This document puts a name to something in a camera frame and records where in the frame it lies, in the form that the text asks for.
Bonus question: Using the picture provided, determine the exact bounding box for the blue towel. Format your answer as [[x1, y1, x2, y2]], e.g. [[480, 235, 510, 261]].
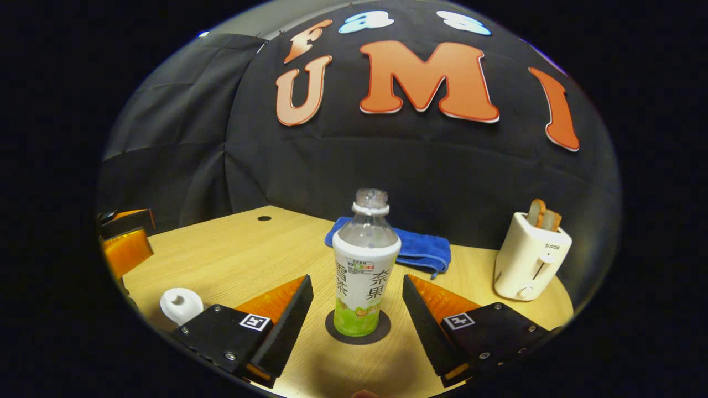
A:
[[324, 216, 452, 279]]

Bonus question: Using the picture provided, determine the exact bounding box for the white toaster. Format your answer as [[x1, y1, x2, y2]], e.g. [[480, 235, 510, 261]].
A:
[[493, 211, 574, 302]]

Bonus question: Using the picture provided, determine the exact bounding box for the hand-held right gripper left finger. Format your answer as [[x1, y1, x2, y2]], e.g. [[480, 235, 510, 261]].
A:
[[169, 274, 315, 389]]

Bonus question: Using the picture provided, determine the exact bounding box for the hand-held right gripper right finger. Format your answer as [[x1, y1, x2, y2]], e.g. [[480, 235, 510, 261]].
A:
[[402, 274, 557, 389]]

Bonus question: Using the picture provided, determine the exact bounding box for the clear water bottle white label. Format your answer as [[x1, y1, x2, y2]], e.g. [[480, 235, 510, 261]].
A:
[[332, 188, 403, 338]]

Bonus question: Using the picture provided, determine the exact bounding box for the dark round coaster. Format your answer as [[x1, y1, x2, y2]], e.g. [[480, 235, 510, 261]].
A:
[[324, 308, 392, 346]]

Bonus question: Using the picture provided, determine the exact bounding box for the black backdrop cloth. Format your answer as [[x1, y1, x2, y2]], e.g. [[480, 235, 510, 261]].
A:
[[98, 3, 623, 310]]

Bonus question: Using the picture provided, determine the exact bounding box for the white teacup lid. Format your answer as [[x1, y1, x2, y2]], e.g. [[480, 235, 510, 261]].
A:
[[160, 287, 205, 321]]

